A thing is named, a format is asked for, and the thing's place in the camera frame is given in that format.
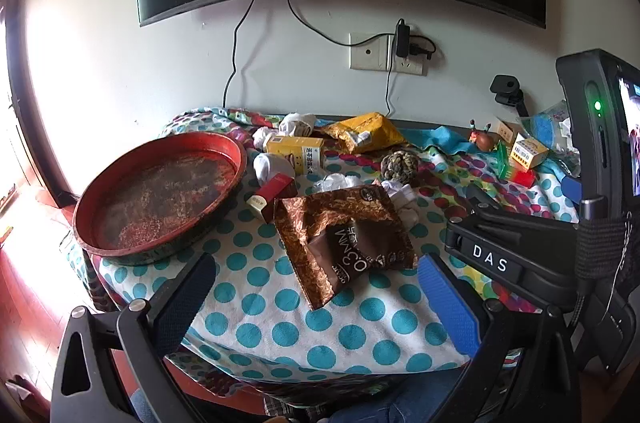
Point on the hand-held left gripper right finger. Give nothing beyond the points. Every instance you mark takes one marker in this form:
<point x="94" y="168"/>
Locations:
<point x="450" y="308"/>

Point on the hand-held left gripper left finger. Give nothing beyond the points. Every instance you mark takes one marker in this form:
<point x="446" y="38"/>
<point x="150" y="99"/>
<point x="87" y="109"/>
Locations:
<point x="187" y="303"/>

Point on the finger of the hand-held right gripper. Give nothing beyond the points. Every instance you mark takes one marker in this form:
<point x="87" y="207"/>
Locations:
<point x="480" y="199"/>

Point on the woven rattan ball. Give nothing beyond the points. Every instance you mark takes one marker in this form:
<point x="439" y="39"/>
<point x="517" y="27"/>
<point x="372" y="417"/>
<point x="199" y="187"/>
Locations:
<point x="400" y="165"/>

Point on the red round tray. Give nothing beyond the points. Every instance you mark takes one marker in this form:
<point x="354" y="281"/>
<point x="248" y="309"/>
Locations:
<point x="160" y="198"/>

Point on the brown snack bag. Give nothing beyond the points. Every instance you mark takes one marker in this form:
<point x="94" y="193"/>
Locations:
<point x="340" y="243"/>

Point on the yellow snack bag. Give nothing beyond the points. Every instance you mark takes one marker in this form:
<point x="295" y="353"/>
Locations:
<point x="360" y="128"/>

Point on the clear plastic bag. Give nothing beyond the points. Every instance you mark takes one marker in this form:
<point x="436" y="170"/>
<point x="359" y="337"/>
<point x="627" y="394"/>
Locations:
<point x="550" y="123"/>
<point x="340" y="182"/>

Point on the small red box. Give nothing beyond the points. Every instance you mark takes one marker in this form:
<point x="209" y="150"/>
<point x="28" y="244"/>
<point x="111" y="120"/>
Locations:
<point x="275" y="190"/>

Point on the large white sock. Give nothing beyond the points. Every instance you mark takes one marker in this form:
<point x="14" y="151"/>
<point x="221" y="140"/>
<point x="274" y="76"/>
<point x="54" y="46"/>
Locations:
<point x="272" y="168"/>

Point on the yellow carton box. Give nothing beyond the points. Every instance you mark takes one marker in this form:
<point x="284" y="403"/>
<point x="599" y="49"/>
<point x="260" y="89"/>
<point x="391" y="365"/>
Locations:
<point x="295" y="149"/>

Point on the ribbed white sock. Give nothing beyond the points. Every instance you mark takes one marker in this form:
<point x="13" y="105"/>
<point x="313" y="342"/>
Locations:
<point x="296" y="122"/>

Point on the small red block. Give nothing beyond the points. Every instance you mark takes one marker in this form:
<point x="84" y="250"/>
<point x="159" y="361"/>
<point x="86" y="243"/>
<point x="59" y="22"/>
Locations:
<point x="521" y="179"/>

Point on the toy crab figure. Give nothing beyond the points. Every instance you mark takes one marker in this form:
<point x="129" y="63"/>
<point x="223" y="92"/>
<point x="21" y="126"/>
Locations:
<point x="482" y="139"/>

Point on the small white yellow box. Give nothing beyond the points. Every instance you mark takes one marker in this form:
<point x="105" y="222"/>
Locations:
<point x="530" y="151"/>

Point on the small tan box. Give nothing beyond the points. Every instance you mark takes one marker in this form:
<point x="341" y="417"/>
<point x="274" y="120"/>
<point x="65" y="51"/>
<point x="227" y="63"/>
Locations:
<point x="506" y="133"/>

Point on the polka dot blanket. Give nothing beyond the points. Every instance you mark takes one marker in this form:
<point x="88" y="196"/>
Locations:
<point x="260" y="303"/>

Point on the blue cloth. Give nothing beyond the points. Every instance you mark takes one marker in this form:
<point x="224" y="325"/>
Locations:
<point x="440" y="138"/>

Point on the person's leg in jeans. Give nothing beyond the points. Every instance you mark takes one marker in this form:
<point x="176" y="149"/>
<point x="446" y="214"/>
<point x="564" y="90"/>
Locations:
<point x="400" y="398"/>

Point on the black webcam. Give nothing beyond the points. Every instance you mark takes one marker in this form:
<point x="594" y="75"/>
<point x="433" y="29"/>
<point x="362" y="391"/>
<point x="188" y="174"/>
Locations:
<point x="505" y="87"/>

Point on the black power adapter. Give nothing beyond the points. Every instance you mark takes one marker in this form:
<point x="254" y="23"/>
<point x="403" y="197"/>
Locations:
<point x="401" y="40"/>

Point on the white plastic wrap ball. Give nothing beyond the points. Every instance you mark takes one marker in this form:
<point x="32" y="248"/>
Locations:
<point x="263" y="138"/>

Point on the white wall socket plate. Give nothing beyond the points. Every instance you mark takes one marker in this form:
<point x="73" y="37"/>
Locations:
<point x="370" y="51"/>

